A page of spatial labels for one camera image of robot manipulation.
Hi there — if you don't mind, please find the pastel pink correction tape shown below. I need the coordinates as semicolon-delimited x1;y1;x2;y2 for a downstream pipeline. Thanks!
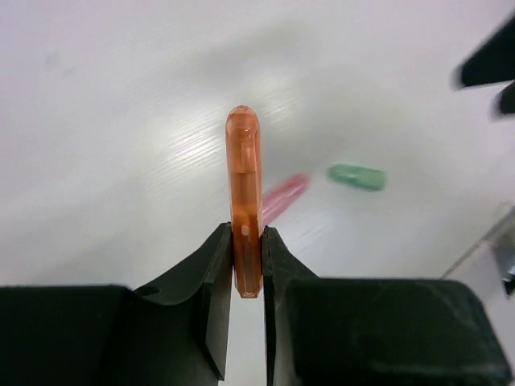
263;174;310;226

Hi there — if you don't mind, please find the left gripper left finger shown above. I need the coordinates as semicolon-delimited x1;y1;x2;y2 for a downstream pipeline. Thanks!
1;224;233;385

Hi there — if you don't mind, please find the pastel green correction tape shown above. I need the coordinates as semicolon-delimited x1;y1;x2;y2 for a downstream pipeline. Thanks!
328;164;386;191

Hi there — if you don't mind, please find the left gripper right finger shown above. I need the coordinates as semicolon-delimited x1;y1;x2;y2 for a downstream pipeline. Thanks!
262;228;511;385

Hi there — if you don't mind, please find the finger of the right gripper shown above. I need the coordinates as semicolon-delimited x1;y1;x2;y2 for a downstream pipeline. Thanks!
492;81;515;119
455;16;514;88

